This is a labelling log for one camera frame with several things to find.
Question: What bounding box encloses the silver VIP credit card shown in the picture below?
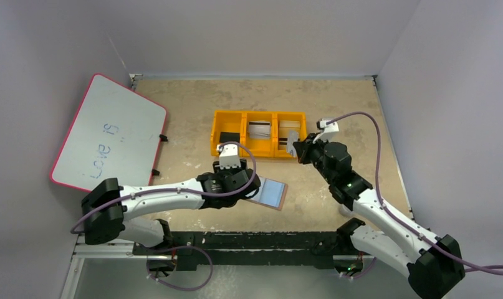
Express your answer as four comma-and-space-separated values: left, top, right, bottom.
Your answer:
287, 130, 299, 158

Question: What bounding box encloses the brown leather card holder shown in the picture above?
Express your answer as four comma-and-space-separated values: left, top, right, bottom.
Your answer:
247, 177, 288, 211

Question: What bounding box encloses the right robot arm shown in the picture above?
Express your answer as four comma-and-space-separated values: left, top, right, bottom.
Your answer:
289, 133, 465, 298

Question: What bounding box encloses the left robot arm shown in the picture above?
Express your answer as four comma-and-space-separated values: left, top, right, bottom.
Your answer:
75, 159, 261, 248

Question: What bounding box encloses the black card in bin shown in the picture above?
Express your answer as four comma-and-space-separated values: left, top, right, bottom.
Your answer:
219, 131, 240, 143

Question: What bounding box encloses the card stack black stripe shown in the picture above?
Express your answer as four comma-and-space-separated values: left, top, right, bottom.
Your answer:
278, 120, 301, 150

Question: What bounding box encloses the stack of white cards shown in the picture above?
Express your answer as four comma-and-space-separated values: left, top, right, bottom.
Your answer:
247, 121, 271, 140

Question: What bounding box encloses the small clear cup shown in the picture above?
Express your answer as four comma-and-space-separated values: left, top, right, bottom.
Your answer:
339, 205, 353, 217

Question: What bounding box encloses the yellow left bin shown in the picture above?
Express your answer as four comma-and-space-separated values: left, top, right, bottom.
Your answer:
210, 110, 247, 156

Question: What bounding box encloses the yellow bin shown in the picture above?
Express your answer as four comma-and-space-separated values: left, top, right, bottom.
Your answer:
272, 112, 307, 159
210, 110, 247, 156
245, 111, 275, 158

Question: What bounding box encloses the yellow right bin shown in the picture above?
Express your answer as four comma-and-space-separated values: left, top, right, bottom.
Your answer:
272, 112, 307, 159

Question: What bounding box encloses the yellow middle bin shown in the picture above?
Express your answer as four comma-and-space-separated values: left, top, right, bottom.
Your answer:
245, 111, 275, 158

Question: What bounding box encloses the pink framed whiteboard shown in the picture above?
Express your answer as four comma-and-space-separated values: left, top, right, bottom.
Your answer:
50, 74, 168, 191

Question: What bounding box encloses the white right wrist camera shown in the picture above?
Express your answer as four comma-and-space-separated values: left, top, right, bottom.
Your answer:
312, 118, 339, 143

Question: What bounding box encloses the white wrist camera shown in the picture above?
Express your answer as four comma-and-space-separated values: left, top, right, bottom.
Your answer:
312, 118, 339, 143
217, 144, 240, 169

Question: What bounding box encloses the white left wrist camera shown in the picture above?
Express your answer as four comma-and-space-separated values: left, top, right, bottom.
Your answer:
217, 144, 240, 169

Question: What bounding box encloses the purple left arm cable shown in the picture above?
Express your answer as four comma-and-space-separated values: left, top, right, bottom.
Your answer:
70, 141, 258, 235

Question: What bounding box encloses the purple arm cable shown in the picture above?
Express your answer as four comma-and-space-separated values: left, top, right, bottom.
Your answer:
317, 111, 503, 277
70, 141, 258, 235

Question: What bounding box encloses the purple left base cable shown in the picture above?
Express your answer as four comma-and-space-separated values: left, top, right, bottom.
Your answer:
145, 242, 216, 292

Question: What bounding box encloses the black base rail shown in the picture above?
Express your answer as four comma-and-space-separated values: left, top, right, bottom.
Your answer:
133, 231, 370, 275

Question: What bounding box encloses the aluminium frame rail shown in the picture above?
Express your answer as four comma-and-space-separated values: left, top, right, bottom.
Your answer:
72, 235, 147, 260

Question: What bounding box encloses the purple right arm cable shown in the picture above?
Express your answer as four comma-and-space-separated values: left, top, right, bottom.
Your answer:
317, 111, 503, 277

